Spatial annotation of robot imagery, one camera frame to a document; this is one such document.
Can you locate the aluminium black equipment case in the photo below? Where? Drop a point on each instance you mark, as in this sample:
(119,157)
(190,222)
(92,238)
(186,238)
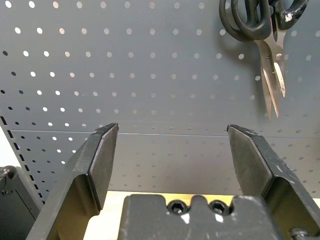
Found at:
(15,200)

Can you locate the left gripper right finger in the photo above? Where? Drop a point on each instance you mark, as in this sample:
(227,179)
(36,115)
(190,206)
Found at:
(265,170)

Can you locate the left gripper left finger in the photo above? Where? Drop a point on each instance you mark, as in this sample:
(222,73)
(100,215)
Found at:
(82,175)

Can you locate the grey metal pegboard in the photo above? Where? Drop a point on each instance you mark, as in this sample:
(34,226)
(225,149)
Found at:
(150,62)

